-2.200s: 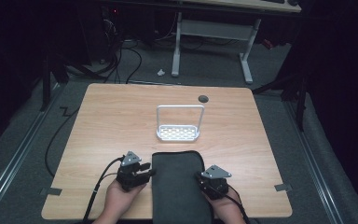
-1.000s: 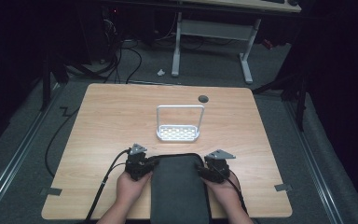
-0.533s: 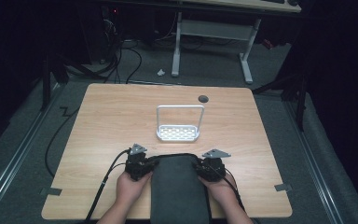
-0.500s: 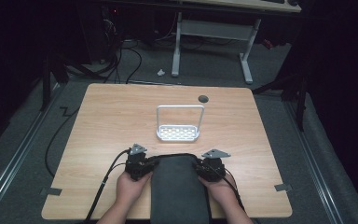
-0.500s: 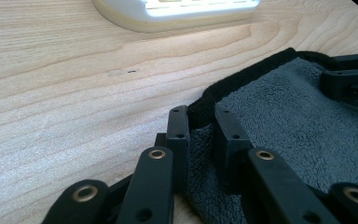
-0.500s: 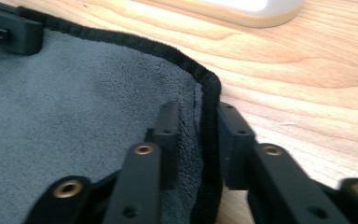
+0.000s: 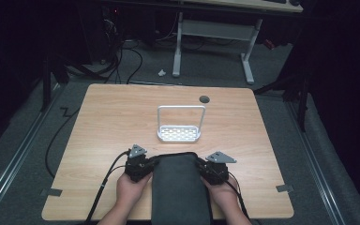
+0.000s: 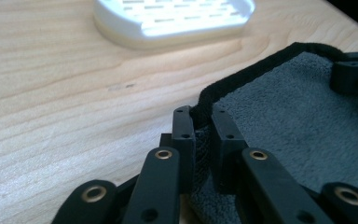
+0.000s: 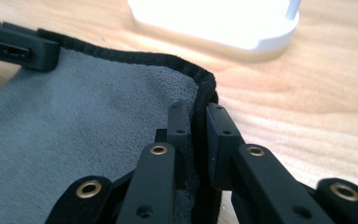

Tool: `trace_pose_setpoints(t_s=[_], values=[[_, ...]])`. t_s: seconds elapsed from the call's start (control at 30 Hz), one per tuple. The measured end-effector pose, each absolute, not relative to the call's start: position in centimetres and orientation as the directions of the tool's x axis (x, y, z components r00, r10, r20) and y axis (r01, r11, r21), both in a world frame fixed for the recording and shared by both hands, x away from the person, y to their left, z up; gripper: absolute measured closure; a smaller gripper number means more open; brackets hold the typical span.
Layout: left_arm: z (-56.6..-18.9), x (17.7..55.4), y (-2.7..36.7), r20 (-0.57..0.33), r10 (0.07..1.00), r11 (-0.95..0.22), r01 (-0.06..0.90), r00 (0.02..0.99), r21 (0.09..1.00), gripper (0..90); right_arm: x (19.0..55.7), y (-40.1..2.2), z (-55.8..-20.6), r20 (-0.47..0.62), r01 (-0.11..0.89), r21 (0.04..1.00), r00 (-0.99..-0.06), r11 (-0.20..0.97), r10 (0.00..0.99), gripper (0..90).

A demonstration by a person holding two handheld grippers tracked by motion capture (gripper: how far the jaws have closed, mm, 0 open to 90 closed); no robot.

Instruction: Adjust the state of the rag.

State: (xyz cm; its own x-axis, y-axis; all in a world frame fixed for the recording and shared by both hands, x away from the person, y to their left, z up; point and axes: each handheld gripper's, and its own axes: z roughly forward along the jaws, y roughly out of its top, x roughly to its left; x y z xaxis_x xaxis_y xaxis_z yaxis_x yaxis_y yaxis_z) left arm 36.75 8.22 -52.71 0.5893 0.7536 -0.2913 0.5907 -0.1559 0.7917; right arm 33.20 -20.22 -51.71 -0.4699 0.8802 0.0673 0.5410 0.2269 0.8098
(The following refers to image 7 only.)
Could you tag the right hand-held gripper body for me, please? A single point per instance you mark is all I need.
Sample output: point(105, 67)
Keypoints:
point(215, 170)

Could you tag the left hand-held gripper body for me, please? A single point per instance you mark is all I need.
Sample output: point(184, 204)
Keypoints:
point(137, 167)

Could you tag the dark grey cloth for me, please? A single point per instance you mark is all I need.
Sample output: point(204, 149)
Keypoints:
point(181, 187)

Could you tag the person's right hand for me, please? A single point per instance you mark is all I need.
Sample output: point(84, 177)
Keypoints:
point(220, 193)

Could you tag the person's left hand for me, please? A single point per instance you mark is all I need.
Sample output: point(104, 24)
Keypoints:
point(129, 192)

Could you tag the dark table grommet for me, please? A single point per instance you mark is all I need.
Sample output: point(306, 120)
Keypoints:
point(204, 99)

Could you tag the grey tape piece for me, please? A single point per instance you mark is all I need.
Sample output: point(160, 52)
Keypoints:
point(284, 188)
point(52, 192)

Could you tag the crumpled white paper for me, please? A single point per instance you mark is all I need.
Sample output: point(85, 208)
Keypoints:
point(162, 73)

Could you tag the black stand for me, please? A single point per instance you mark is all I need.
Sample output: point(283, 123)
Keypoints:
point(47, 84)
point(303, 103)

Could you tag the white-legged desk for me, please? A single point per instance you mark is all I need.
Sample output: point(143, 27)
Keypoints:
point(215, 29)

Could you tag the small red object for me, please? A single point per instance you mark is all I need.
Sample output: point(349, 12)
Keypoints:
point(269, 44)

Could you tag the metal floor rail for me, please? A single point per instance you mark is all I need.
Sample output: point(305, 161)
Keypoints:
point(318, 165)
point(15, 159)

